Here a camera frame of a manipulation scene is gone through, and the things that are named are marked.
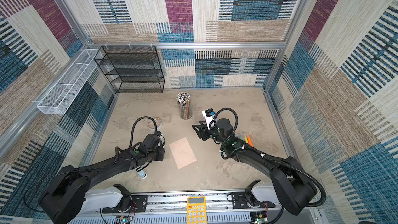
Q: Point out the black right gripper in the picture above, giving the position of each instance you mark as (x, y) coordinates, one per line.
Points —
(203, 130)

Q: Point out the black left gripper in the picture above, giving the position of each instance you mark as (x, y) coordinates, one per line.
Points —
(161, 151)

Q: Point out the pink paper envelope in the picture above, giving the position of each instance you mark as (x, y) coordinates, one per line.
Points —
(182, 153)

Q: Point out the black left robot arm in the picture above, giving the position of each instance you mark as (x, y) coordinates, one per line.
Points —
(70, 192)

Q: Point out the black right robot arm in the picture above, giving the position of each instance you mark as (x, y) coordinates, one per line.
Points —
(295, 189)

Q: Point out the pencil holder cup with pencils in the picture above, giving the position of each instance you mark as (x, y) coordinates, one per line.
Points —
(183, 101)

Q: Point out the highlighter marker pack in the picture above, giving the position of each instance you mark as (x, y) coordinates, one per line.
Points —
(245, 138)

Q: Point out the yellow calculator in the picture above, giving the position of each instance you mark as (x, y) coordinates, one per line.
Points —
(196, 210)

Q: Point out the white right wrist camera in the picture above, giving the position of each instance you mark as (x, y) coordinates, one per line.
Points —
(209, 116)

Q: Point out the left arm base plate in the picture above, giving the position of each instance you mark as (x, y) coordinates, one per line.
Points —
(138, 203)

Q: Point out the aluminium front rail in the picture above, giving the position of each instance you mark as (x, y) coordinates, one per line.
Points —
(171, 208)

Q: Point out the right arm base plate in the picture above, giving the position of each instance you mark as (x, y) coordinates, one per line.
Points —
(242, 200)

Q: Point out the black wire mesh shelf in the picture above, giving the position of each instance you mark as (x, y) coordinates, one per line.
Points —
(131, 69)

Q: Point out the white wire mesh basket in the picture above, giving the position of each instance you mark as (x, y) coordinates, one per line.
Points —
(59, 99)

